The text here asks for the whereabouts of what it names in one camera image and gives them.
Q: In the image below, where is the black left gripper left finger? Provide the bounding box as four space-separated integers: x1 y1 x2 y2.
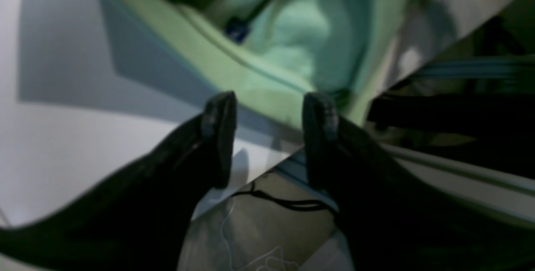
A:
0 92 237 271

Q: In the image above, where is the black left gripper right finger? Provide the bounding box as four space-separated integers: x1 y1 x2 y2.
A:
302 92 534 271

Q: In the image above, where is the light green T-shirt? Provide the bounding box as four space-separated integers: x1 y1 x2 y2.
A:
117 0 413 128

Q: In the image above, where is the black cable bundle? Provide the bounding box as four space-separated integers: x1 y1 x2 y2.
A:
230 189 335 213

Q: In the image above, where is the white cable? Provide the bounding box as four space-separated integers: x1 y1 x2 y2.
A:
219 204 301 271

